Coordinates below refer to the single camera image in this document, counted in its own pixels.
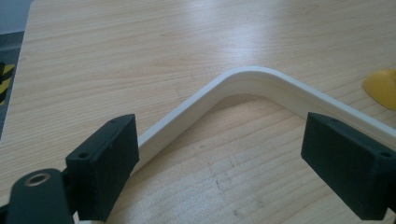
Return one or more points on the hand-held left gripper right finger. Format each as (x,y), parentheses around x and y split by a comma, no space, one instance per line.
(348,168)

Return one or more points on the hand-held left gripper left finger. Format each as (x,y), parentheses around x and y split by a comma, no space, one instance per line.
(106,168)

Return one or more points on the yellow rounded object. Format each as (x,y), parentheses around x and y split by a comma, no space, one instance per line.
(383,88)

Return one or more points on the black stand with striped base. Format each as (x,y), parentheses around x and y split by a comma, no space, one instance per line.
(5,82)

